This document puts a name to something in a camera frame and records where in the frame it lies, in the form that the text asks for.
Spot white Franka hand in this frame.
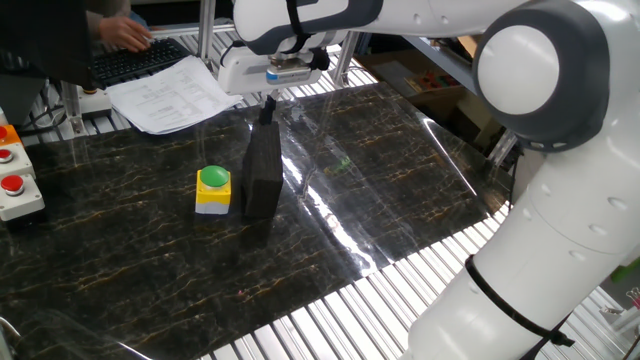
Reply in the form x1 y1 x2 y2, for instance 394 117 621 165
216 44 332 126

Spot yellow box green push button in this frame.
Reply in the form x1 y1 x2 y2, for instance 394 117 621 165
194 164 233 216

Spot small white red-button box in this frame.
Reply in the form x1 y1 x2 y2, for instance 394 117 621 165
0 142 37 180

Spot orange button box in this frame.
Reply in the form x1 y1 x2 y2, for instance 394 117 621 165
0 124 24 148

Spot large white red-button box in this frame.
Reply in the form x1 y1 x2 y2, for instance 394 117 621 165
0 173 46 223

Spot person's bare hand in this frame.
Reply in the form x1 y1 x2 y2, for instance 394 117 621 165
97 15 154 54

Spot black foam block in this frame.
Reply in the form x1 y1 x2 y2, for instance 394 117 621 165
242 119 285 220

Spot white printed paper stack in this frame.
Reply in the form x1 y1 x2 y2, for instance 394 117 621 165
106 54 244 136

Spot brown cardboard box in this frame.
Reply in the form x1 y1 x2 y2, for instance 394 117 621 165
357 47 477 122

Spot black computer keyboard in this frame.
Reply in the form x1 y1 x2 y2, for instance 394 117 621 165
92 37 192 87

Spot dark marble pattern mat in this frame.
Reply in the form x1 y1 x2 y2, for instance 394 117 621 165
0 82 516 360

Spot person in brown top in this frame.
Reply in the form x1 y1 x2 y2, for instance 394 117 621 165
84 0 151 31

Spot black computer monitor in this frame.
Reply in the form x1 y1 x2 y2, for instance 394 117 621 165
0 0 107 92

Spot green plastic piece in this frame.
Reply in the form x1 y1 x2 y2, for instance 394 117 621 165
609 256 640 284

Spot silver wrist camera blue caps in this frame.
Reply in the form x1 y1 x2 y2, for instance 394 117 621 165
264 64 316 87

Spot black camera cable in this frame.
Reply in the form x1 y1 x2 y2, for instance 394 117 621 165
284 0 333 73

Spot aluminium profile post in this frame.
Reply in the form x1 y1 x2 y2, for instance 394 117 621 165
331 30 363 88
196 0 219 67

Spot short aluminium bracket post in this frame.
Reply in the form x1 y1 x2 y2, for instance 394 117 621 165
59 82 85 137

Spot black strap on arm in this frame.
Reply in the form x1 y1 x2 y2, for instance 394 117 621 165
463 254 577 349

